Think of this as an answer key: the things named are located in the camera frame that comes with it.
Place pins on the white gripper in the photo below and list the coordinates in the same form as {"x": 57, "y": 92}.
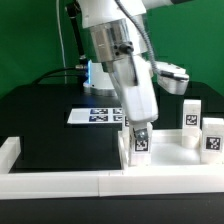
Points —
{"x": 136, "y": 91}

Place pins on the white square tabletop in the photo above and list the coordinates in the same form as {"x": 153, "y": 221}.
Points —
{"x": 166, "y": 150}

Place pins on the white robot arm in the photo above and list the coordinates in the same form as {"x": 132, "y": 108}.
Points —
{"x": 124, "y": 49}

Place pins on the white AprilTag sheet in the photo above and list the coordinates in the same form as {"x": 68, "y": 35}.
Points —
{"x": 95, "y": 116}

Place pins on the white U-shaped fence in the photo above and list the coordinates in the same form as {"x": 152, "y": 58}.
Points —
{"x": 129, "y": 181}

